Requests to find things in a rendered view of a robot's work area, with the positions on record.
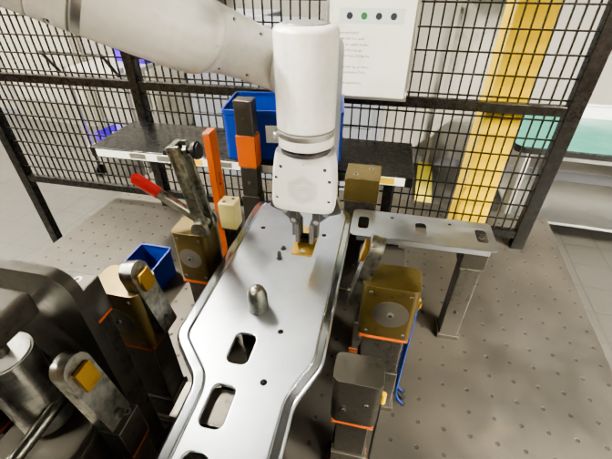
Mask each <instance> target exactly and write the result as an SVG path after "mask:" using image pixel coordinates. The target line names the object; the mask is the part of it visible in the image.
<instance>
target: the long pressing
mask: <svg viewBox="0 0 612 459"><path fill-rule="evenodd" d="M270 203H271V201H267V200H263V201H261V202H259V203H258V204H256V206H255V207H254V208H253V210H252V212H251V213H250V215H249V216H248V218H247V219H246V221H245V223H244V224H243V226H242V228H241V229H240V231H239V233H238V235H237V236H236V238H235V240H234V241H233V242H232V244H231V245H230V247H229V249H228V251H227V252H226V254H225V256H224V257H223V259H222V260H221V262H220V264H219V266H218V267H217V268H216V270H215V271H214V273H213V275H212V276H211V278H210V280H209V282H208V284H207V285H206V287H205V288H204V290H203V292H202V293H201V294H200V296H199V298H198V299H197V301H196V303H195V304H194V306H193V308H192V309H191V311H190V312H189V315H188V316H187V318H186V320H184V322H183V323H182V325H181V327H180V329H179V331H178V338H177V341H178V347H179V350H180V352H181V354H182V356H183V359H184V361H185V363H186V365H187V367H188V369H189V373H190V375H191V386H190V390H189V393H188V395H187V397H186V399H185V401H184V403H183V404H182V406H181V408H180V410H179V412H178V415H177V417H176V419H175V421H174V423H173V424H172V426H171V428H170V430H169V432H168V435H167V437H166V439H165V441H164V443H163V444H162V446H161V448H160V450H159V452H158V455H157V457H156V459H183V458H184V457H185V456H186V455H187V454H199V455H203V456H205V457H206V458H207V459H282V458H283V455H284V451H285V446H286V443H287V439H288V435H289V431H290V428H291V421H292V417H293V414H294V411H295V409H296V407H297V405H298V403H299V401H300V400H301V398H302V397H303V395H304V394H305V393H306V392H307V391H308V390H309V388H310V387H311V385H312V384H313V383H314V382H315V380H316V379H317V378H318V376H319V375H320V373H321V371H322V368H323V366H324V363H325V357H326V352H327V348H328V343H329V339H330V334H331V329H332V321H333V316H334V312H335V306H336V301H337V297H338V292H339V288H340V283H341V278H342V270H343V265H344V261H345V255H346V250H347V246H348V241H349V237H350V229H351V225H352V216H351V215H350V214H349V213H348V212H346V211H344V210H342V213H341V214H340V215H335V216H330V217H328V218H327V219H325V220H324V221H322V222H321V223H320V229H321V231H320V234H319V238H318V239H317V243H316V246H315V249H314V252H313V255H312V256H311V257H303V256H296V255H292V254H291V249H292V246H293V244H294V241H295V235H292V223H291V222H290V219H289V218H288V217H287V216H286V215H285V214H284V213H283V212H282V211H281V210H279V209H275V208H273V207H272V206H271V205H270ZM261 227H265V229H262V228H261ZM323 234H325V235H326V237H323V236H322V235H323ZM281 246H285V248H286V250H281ZM278 251H280V252H281V257H282V260H277V258H278V256H277V253H278ZM253 284H260V285H262V286H263V287H264V288H265V290H266V292H267V294H268V304H269V309H268V311H267V312H266V313H265V314H263V315H261V316H255V315H252V314H250V312H249V306H248V300H247V294H248V290H249V288H250V286H251V285H253ZM278 330H283V334H278ZM240 335H249V336H253V337H254V338H255V339H256V341H255V344H254V346H253V349H252V351H251V354H250V357H249V359H248V361H247V362H246V363H244V364H237V363H233V362H229V360H228V358H229V355H230V352H231V349H232V347H233V345H234V343H235V341H236V339H237V337H238V336H240ZM261 380H266V381H267V384H266V385H264V386H262V385H260V381H261ZM218 386H226V387H230V388H233V389H234V391H235V395H234V397H233V400H232V403H231V405H230V408H229V411H228V413H227V416H226V418H225V421H224V424H223V425H222V426H221V427H220V428H218V429H211V428H208V427H204V426H202V425H201V424H200V419H201V416H202V414H203V413H204V411H205V408H206V406H207V404H208V402H209V398H210V396H211V395H212V392H213V390H214V389H215V388H216V387H218Z"/></svg>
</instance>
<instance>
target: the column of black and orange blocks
mask: <svg viewBox="0 0 612 459"><path fill-rule="evenodd" d="M232 103H233V111H234V118H235V127H236V134H237V135H236V136H235V139H236V147H237V155H238V162H239V167H240V173H241V181H242V189H243V195H242V200H243V208H244V216H245V220H246V219H247V218H248V216H249V215H250V213H251V212H252V210H253V208H254V207H255V206H256V204H258V203H259V202H261V201H263V200H265V198H264V190H262V179H261V167H260V163H261V150H260V132H259V131H258V122H257V110H256V99H255V97H236V98H235V99H233V100H232Z"/></svg>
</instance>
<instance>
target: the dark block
mask: <svg viewBox="0 0 612 459"><path fill-rule="evenodd" d="M60 270H61V269H60ZM62 271H64V272H65V273H67V274H68V275H70V276H71V277H72V278H73V279H75V280H76V281H77V283H78V284H79V285H80V286H81V288H82V290H83V292H84V293H85V295H86V297H87V300H88V302H89V304H90V306H91V308H92V309H93V311H94V313H95V314H96V316H97V319H98V321H99V323H100V325H101V327H102V329H103V331H104V333H105V335H106V336H107V339H108V341H109V343H110V345H111V347H112V349H113V351H114V353H115V355H116V356H117V359H118V361H119V363H120V365H121V367H122V369H123V371H124V373H125V375H126V376H127V379H128V381H129V383H130V385H131V388H130V390H129V391H128V393H127V395H126V396H125V398H126V399H127V400H128V402H129V403H132V404H136V405H137V406H138V408H139V410H140V411H141V412H142V414H143V416H144V418H145V420H146V422H147V424H148V429H149V431H148V437H149V439H150V441H151V442H152V443H153V445H154V447H155V449H156V451H157V453H158V451H159V449H160V447H161V445H162V444H163V442H164V440H165V438H166V436H167V434H168V428H167V427H163V425H162V423H161V421H160V419H159V417H158V414H157V412H156V410H155V408H154V405H153V403H152V402H151V400H150V398H149V396H148V392H147V390H146V388H145V386H144V384H143V382H142V380H141V378H140V376H139V374H138V371H137V369H136V366H135V364H134V363H133V361H132V359H131V357H130V355H129V352H128V349H127V347H126V345H125V343H124V341H123V339H122V337H121V335H120V333H119V331H118V329H117V325H116V324H115V322H114V320H113V318H112V316H111V313H110V312H111V311H112V307H111V306H112V305H111V303H110V300H109V298H108V296H107V294H106V291H105V289H104V287H103V285H102V283H101V280H100V278H99V277H98V276H97V275H94V274H88V273H83V272H77V271H71V270H62Z"/></svg>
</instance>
